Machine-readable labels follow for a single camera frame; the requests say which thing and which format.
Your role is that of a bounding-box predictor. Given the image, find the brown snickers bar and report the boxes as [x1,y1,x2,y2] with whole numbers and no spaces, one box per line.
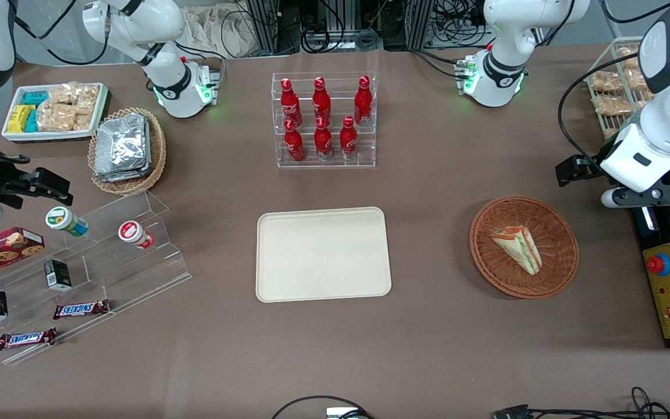
[0,328,58,351]
[53,300,110,320]

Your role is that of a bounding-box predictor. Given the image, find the black background cable bundle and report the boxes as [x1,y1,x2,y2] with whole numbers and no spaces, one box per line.
[434,0,490,47]

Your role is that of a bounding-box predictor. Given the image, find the green lid yogurt cup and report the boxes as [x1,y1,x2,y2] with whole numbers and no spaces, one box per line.
[45,206,88,237]

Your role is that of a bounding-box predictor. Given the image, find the clear acrylic bottle rack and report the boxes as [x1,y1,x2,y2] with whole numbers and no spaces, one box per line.
[271,71,377,169]

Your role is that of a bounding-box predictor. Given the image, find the clear acrylic step shelf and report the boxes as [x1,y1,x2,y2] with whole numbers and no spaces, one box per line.
[0,189,192,365]

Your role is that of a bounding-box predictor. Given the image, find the red cola bottle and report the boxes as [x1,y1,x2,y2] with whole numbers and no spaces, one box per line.
[280,77,302,127]
[312,76,332,123]
[354,75,373,126]
[340,115,359,160]
[284,119,305,162]
[314,116,333,161]

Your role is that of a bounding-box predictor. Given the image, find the black table cable arc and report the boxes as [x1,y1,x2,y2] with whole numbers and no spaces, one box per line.
[271,395,374,419]

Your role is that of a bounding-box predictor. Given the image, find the bagged bread roll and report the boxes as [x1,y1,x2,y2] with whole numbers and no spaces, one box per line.
[626,70,655,101]
[616,47,642,72]
[593,95,633,116]
[589,71,624,93]

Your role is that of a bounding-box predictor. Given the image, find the light tan wicker basket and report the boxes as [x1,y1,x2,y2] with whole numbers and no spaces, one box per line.
[88,108,167,196]

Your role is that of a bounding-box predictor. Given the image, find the white rectangular snack tray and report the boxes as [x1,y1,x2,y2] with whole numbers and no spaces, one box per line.
[1,81,110,143]

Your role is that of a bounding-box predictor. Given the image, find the wrapped triangle sandwich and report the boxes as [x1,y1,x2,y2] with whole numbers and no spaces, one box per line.
[490,226,543,276]

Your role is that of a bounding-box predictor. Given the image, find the beige crumpled cloth bag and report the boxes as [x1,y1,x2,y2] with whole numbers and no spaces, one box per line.
[183,5,254,59]

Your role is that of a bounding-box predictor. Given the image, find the black cable connector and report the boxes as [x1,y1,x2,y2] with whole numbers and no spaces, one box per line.
[493,404,531,419]

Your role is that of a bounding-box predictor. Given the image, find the yellow snack packet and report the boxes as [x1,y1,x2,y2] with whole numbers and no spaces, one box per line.
[8,105,34,134]

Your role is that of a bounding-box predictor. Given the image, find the yellow black control box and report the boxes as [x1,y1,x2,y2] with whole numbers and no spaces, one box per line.
[632,169,670,350]

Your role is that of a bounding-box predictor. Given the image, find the white wire rack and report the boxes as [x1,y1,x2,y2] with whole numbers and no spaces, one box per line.
[586,36,658,140]

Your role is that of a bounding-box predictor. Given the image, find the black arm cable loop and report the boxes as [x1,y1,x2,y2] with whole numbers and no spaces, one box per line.
[557,52,661,169]
[14,0,110,66]

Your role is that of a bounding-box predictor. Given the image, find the beige rectangular serving tray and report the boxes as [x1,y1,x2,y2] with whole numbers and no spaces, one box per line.
[255,207,392,303]

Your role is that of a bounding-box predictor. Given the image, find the black base power cables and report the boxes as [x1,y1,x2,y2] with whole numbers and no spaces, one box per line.
[409,48,471,80]
[172,40,226,72]

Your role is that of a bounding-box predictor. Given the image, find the brown round wicker basket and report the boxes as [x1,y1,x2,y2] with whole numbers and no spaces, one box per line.
[469,195,580,300]

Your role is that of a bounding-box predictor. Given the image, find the silver foil pouch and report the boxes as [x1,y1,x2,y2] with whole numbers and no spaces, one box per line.
[94,119,152,183]
[97,113,148,175]

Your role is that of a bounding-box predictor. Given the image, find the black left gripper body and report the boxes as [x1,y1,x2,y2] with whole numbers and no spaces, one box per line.
[601,163,670,208]

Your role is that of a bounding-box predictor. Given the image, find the red tartan cookie box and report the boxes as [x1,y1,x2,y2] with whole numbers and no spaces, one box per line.
[0,227,45,285]

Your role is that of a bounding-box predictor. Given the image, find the black tangled table cables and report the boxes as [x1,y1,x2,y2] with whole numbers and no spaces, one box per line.
[521,386,670,419]

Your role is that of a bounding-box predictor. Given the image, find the red lid yogurt cup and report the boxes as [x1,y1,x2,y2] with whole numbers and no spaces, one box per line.
[118,220,154,250]

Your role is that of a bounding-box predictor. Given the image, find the aluminium frame post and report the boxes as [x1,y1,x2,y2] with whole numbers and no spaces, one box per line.
[405,0,434,48]
[246,0,280,54]

